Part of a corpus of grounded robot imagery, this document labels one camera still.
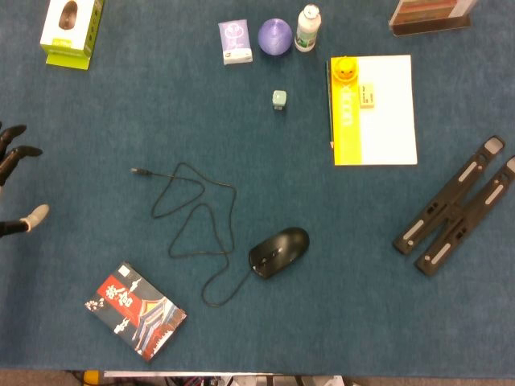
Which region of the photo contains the dark red illustrated book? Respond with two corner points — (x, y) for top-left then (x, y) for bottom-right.
(84, 261), (188, 363)

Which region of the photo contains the black wired computer mouse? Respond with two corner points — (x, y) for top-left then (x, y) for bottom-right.
(130, 162), (311, 308)

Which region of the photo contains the yellow rubber duck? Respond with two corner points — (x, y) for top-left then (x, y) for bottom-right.
(334, 57), (360, 85)

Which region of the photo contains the brown box top right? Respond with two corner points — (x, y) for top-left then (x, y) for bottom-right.
(388, 0), (479, 39)

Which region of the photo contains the yellow white notebook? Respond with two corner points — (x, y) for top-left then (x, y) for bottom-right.
(329, 55), (418, 166)

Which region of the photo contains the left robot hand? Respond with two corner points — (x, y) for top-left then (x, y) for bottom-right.
(0, 123), (51, 240)

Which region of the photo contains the purple ball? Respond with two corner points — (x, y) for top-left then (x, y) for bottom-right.
(257, 18), (294, 55)

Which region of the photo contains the black folding laptop stand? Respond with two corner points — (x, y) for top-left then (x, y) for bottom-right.
(392, 135), (515, 277)

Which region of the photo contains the small mint green cube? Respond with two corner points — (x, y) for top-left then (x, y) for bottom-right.
(272, 89), (289, 113)

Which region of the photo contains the pencil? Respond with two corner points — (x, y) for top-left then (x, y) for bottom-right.
(325, 60), (336, 150)

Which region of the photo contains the white plastic bottle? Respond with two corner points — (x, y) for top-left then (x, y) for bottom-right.
(294, 4), (322, 53)

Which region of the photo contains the purple white tissue pack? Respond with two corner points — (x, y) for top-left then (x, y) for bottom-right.
(217, 18), (254, 66)

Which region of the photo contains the white green mouse box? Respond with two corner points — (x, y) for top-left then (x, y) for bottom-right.
(39, 0), (105, 71)

